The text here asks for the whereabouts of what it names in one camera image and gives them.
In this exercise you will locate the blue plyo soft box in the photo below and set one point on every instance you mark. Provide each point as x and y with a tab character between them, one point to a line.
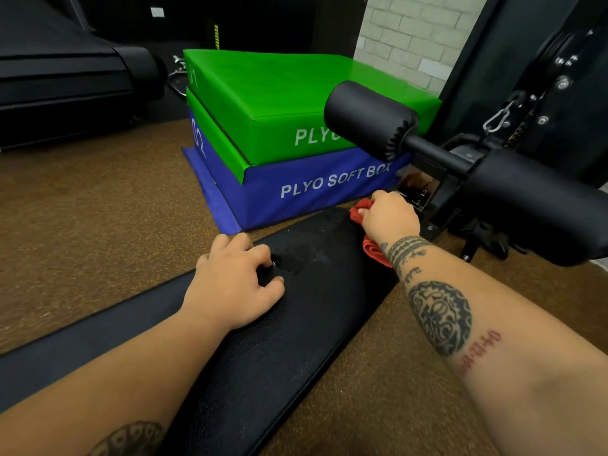
304	189

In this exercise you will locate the silver carabiner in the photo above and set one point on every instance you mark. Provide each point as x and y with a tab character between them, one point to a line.
498	118

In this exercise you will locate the person's left middle finger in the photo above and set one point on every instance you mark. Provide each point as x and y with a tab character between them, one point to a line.
241	245

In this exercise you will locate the thick green plyo soft box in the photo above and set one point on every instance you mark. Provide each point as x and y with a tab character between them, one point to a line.
275	94

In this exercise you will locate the red cleaning cloth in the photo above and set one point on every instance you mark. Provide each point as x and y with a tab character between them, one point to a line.
375	251

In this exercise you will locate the person's left little finger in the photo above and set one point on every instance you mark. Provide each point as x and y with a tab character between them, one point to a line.
203	262

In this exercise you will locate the person's left forearm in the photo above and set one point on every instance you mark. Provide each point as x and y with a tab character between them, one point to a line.
104	379

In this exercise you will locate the person's right thumb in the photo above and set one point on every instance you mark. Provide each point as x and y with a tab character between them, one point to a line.
366	216

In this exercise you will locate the thin green plyo soft box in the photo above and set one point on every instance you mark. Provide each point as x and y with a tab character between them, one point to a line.
218	142

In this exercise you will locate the small black foam roller pad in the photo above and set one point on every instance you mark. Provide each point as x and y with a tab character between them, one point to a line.
368	116

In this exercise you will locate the white wall plate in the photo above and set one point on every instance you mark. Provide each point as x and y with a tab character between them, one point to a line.
434	69

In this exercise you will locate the person's left hand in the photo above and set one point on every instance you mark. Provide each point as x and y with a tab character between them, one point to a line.
228	289

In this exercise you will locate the person's right hand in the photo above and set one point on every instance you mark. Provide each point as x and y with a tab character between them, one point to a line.
392	218

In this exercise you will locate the yellow black striped tape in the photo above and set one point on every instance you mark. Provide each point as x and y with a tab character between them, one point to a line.
216	36

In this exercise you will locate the black metal bench frame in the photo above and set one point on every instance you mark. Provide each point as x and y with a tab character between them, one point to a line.
441	159

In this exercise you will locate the black treadmill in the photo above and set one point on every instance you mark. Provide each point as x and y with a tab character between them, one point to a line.
61	71

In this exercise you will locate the person's right forearm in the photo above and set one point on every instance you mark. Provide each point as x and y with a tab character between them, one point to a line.
484	337

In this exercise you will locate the large black foam roller pad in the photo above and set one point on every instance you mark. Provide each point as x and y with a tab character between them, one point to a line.
536	208

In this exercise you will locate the person's left thumb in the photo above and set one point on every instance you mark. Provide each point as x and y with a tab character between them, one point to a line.
271	289

